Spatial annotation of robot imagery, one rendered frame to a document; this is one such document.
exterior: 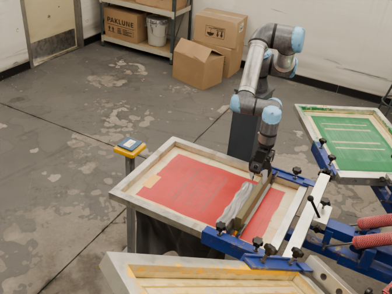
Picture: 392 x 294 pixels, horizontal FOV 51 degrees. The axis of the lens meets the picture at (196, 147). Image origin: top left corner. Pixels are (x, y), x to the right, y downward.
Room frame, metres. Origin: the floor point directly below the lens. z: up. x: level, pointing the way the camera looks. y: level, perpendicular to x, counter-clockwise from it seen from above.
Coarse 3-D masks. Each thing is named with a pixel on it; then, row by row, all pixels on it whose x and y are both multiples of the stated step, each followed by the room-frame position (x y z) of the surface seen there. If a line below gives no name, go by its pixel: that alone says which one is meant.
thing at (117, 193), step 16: (176, 144) 1.92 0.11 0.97; (192, 144) 1.91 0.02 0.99; (224, 160) 1.80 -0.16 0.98; (240, 160) 1.79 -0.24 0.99; (128, 176) 1.57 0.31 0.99; (112, 192) 1.44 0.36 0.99; (304, 192) 1.57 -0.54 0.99; (144, 208) 1.36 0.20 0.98; (160, 208) 1.37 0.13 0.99; (288, 208) 1.45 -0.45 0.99; (176, 224) 1.30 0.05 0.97; (192, 224) 1.29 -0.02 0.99; (288, 224) 1.34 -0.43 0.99; (272, 240) 1.24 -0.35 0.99
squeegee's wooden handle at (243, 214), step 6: (270, 174) 1.60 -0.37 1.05; (270, 180) 1.63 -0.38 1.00; (258, 186) 1.50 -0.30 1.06; (264, 186) 1.54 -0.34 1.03; (252, 192) 1.45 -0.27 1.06; (258, 192) 1.46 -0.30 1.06; (252, 198) 1.41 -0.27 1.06; (258, 198) 1.47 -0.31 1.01; (246, 204) 1.37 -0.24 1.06; (252, 204) 1.39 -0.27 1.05; (240, 210) 1.33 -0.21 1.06; (246, 210) 1.33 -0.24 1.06; (252, 210) 1.40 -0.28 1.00; (240, 216) 1.29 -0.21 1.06; (246, 216) 1.33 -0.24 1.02; (234, 222) 1.28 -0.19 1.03; (240, 222) 1.27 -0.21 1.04; (234, 228) 1.28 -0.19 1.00
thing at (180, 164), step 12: (180, 156) 1.83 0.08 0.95; (168, 168) 1.72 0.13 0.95; (180, 168) 1.73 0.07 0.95; (204, 168) 1.74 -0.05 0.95; (216, 168) 1.75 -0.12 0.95; (240, 180) 1.67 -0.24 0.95; (228, 192) 1.56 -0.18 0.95; (276, 192) 1.60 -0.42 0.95; (264, 204) 1.50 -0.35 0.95; (276, 204) 1.51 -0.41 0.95
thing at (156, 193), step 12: (168, 180) 1.61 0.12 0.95; (144, 192) 1.51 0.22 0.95; (156, 192) 1.51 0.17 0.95; (168, 204) 1.44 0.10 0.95; (180, 204) 1.45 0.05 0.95; (216, 204) 1.47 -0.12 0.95; (228, 204) 1.48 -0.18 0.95; (192, 216) 1.37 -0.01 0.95; (204, 216) 1.38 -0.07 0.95; (216, 216) 1.39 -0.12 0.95; (264, 216) 1.42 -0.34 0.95; (252, 228) 1.33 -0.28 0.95; (264, 228) 1.34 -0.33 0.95
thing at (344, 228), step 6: (330, 222) 1.32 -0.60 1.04; (336, 222) 1.32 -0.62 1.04; (312, 228) 1.32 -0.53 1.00; (330, 228) 1.29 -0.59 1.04; (336, 228) 1.29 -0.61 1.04; (342, 228) 1.29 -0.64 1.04; (348, 228) 1.29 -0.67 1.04; (354, 228) 1.30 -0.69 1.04; (336, 234) 1.28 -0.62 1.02; (342, 234) 1.27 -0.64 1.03; (348, 234) 1.26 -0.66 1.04; (342, 240) 1.26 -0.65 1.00; (348, 240) 1.25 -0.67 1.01
